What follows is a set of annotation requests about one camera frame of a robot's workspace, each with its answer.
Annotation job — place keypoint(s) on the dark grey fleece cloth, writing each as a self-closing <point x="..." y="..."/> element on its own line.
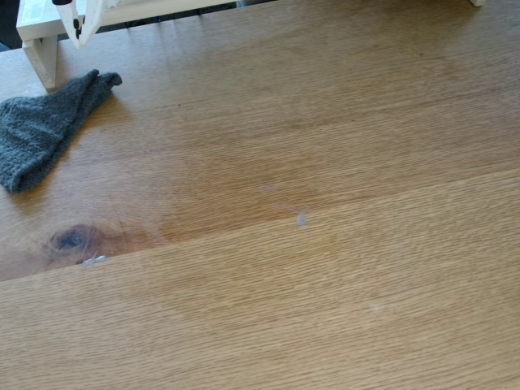
<point x="32" y="134"/>

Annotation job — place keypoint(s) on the white shelf stand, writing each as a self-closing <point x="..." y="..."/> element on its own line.
<point x="38" y="16"/>

